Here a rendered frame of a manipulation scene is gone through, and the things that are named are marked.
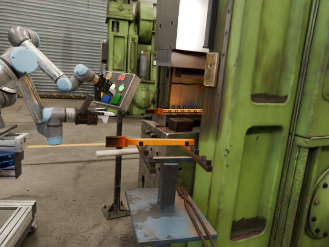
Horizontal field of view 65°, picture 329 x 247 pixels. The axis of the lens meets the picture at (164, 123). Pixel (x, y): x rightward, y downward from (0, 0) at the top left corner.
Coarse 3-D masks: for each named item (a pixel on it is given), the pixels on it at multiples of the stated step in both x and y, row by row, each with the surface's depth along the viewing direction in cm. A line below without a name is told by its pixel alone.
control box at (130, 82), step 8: (112, 72) 207; (112, 80) 202; (120, 80) 197; (128, 80) 192; (136, 80) 194; (128, 88) 189; (136, 88) 195; (128, 96) 190; (96, 104) 210; (104, 104) 197; (112, 104) 191; (120, 104) 186; (128, 104) 192
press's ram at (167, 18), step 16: (160, 0) 157; (176, 0) 140; (192, 0) 139; (208, 0) 144; (160, 16) 158; (176, 16) 140; (192, 16) 141; (160, 32) 158; (176, 32) 140; (192, 32) 144; (160, 48) 158; (176, 48) 141; (192, 48) 146
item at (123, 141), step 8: (112, 136) 111; (120, 136) 112; (112, 144) 111; (120, 144) 112; (128, 144) 112; (136, 144) 113; (144, 144) 114; (152, 144) 114; (160, 144) 115; (168, 144) 116; (176, 144) 117; (192, 144) 119
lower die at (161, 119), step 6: (156, 114) 166; (162, 114) 158; (168, 114) 154; (174, 114) 156; (180, 114) 158; (186, 114) 160; (192, 114) 162; (198, 114) 163; (156, 120) 166; (162, 120) 158
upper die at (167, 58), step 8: (160, 56) 159; (168, 56) 149; (176, 56) 148; (184, 56) 150; (192, 56) 153; (200, 56) 155; (160, 64) 159; (168, 64) 149; (176, 64) 149; (184, 64) 151; (192, 64) 154; (200, 64) 156
